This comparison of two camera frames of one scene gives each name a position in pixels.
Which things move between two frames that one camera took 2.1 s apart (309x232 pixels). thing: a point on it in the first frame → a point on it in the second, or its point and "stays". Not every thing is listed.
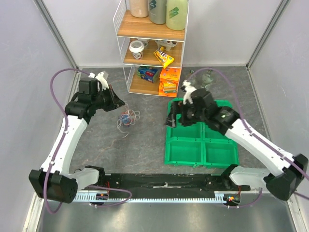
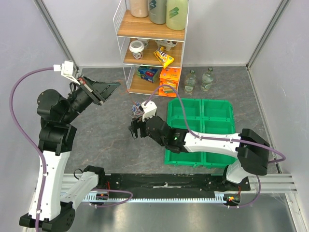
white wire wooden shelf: (152, 54) stays
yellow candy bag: (161, 54) stays
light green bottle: (176, 14) stays
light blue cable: (125, 119) → (134, 107)
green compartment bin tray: (196, 145) stays
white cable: (128, 119) → (135, 109)
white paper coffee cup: (136, 47) stays
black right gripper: (182, 113) → (140, 128)
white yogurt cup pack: (167, 44) stays
